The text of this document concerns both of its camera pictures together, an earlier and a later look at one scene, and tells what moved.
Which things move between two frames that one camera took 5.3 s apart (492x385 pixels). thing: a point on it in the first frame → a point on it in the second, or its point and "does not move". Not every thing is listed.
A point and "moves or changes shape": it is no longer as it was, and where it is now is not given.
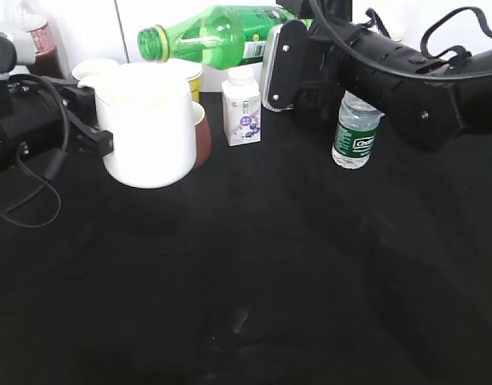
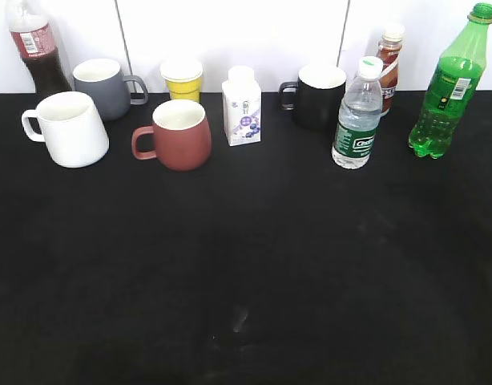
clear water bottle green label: (357, 125) does not move
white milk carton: (241, 99) does not move
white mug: (150, 108) moves or changes shape
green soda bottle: (215, 38) moves or changes shape
